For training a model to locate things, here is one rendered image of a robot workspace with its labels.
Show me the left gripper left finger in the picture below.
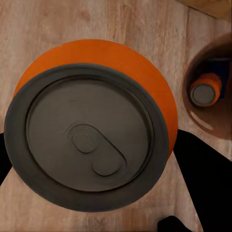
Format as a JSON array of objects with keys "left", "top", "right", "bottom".
[{"left": 0, "top": 133, "right": 12, "bottom": 186}]

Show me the trash can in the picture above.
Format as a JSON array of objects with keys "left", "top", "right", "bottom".
[{"left": 181, "top": 31, "right": 232, "bottom": 141}]

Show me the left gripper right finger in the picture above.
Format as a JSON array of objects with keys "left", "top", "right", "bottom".
[{"left": 173, "top": 129, "right": 232, "bottom": 232}]

